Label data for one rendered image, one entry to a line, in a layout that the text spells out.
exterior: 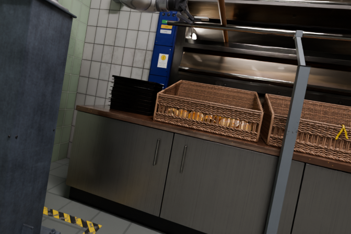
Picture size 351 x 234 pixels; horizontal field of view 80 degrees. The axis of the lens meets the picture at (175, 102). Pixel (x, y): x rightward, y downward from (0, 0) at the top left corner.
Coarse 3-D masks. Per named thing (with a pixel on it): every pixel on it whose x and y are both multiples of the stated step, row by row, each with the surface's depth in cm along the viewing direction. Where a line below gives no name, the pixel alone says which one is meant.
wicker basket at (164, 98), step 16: (160, 96) 114; (176, 96) 112; (192, 96) 153; (208, 96) 151; (224, 96) 149; (240, 96) 147; (256, 96) 133; (160, 112) 123; (176, 112) 112; (192, 112) 110; (208, 112) 107; (224, 112) 105; (240, 112) 104; (256, 112) 102; (208, 128) 107; (224, 128) 105; (240, 128) 104; (256, 128) 108
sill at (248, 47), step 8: (184, 40) 162; (192, 40) 160; (200, 40) 158; (208, 40) 157; (232, 48) 152; (240, 48) 151; (248, 48) 149; (256, 48) 148; (264, 48) 146; (272, 48) 145; (280, 48) 144; (312, 56) 139; (320, 56) 137; (328, 56) 136; (336, 56) 135; (344, 56) 134
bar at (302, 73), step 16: (256, 32) 114; (272, 32) 111; (288, 32) 109; (304, 32) 107; (320, 32) 105; (304, 64) 90; (304, 80) 87; (304, 96) 87; (288, 112) 91; (288, 128) 88; (288, 144) 88; (288, 160) 88; (272, 192) 93; (272, 208) 90; (272, 224) 89
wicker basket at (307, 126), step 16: (272, 96) 142; (272, 112) 102; (304, 112) 135; (320, 112) 133; (272, 128) 137; (304, 128) 96; (320, 128) 95; (336, 128) 92; (272, 144) 100; (304, 144) 96; (320, 144) 128; (336, 144) 92
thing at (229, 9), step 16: (192, 0) 145; (208, 0) 142; (224, 0) 140; (240, 0) 137; (192, 16) 164; (208, 16) 159; (240, 16) 150; (256, 16) 146; (272, 16) 142; (288, 16) 139; (304, 16) 135; (320, 16) 132; (336, 16) 129
